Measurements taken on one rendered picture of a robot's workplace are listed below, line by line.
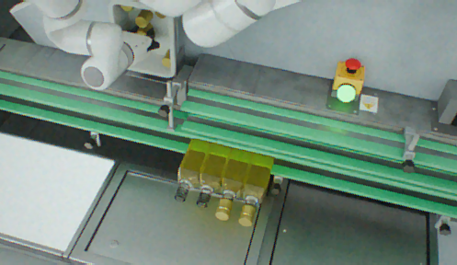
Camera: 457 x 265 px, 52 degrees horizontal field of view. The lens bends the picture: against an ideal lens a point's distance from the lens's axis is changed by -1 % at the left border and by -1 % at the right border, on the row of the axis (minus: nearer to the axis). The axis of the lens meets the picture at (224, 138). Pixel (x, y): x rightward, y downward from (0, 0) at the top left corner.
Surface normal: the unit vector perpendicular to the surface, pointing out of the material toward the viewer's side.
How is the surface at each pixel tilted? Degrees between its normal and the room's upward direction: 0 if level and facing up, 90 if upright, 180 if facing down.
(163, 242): 91
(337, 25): 0
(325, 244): 89
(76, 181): 90
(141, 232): 90
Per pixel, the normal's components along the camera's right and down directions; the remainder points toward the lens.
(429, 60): -0.26, 0.71
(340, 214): 0.04, -0.66
